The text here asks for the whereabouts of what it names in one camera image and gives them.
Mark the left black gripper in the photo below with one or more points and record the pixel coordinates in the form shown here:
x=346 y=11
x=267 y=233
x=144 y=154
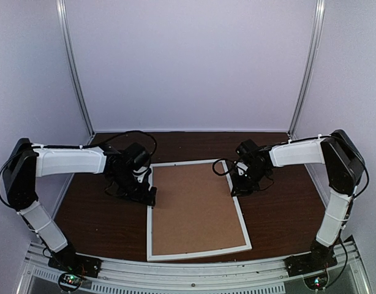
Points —
x=140 y=196

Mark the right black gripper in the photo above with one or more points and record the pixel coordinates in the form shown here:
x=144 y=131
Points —
x=240 y=188

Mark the brown fibreboard backing board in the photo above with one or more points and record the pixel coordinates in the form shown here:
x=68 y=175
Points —
x=194 y=208

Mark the white picture frame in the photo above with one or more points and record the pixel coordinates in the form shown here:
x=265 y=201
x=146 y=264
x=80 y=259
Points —
x=149 y=232

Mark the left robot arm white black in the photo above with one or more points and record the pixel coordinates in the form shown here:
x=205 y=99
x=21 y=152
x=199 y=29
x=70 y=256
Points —
x=31 y=166

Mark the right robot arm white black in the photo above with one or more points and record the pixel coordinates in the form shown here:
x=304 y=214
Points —
x=344 y=166

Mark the left controller board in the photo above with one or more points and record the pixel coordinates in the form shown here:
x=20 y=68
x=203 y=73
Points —
x=69 y=282

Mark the controller board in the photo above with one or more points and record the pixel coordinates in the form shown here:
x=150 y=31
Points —
x=69 y=282
x=317 y=281

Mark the right controller board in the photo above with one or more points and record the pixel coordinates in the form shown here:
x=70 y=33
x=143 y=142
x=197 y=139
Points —
x=317 y=281

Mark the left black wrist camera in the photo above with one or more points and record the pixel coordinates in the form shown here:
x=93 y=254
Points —
x=136 y=156

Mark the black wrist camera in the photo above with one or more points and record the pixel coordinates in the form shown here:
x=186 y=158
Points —
x=136 y=156
x=246 y=148

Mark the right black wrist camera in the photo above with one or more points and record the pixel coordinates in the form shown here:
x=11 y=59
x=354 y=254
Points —
x=246 y=148

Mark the front aluminium rail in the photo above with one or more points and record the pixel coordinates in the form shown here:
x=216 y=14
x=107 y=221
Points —
x=268 y=275

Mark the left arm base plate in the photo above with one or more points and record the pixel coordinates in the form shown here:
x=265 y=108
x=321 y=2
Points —
x=79 y=265

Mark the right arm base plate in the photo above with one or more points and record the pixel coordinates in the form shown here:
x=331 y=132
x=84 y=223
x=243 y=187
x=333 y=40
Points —
x=304 y=264

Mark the right aluminium corner post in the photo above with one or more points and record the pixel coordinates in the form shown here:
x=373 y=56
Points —
x=314 y=45

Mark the aluminium corner post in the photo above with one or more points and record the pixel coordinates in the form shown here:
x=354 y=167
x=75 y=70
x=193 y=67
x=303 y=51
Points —
x=64 y=24
x=314 y=45

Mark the left aluminium corner post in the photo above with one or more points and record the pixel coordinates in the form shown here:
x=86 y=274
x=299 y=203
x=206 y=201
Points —
x=64 y=24

